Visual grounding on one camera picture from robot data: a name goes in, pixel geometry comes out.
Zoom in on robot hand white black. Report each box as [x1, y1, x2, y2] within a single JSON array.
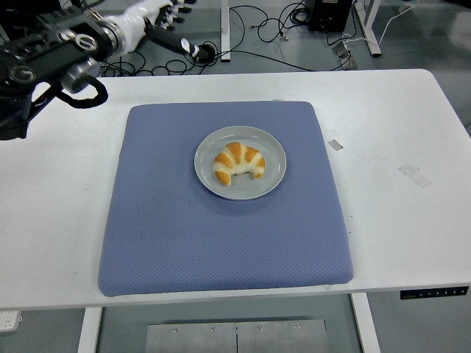
[[116, 0, 202, 60]]

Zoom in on croissant bread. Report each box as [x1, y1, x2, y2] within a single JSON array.
[[213, 141, 266, 187]]

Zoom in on grey round plate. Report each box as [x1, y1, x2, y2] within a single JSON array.
[[194, 125, 288, 202]]

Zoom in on white desk leg straight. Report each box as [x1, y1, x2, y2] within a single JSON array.
[[219, 0, 233, 63]]

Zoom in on black computer box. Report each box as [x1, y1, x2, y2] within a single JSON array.
[[308, 0, 353, 32]]

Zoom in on grey foot pedal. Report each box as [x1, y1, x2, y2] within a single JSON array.
[[338, 54, 358, 71], [333, 42, 353, 60]]

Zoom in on white desk leg slanted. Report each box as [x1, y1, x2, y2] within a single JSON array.
[[353, 0, 384, 58]]

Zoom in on blue quilted mat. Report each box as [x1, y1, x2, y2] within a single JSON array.
[[97, 101, 356, 298]]

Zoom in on white table leg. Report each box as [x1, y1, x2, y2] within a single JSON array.
[[77, 306, 104, 353], [350, 293, 382, 353]]

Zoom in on large grey tape piece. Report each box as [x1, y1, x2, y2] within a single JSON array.
[[398, 163, 433, 190]]

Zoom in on white power strip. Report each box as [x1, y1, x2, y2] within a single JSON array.
[[0, 309, 23, 334]]

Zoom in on black table control panel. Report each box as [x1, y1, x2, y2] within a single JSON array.
[[400, 288, 470, 301]]

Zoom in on tangled black floor cable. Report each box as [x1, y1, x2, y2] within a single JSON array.
[[99, 49, 199, 78]]

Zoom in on coiled black cable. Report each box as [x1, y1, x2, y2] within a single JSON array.
[[196, 40, 217, 64]]

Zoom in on looped black floor cable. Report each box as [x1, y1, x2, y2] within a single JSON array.
[[230, 3, 308, 45]]

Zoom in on long black floor cable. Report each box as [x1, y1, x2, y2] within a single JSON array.
[[215, 49, 345, 73]]

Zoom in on white floor cable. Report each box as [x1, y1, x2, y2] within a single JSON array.
[[341, 5, 417, 47]]

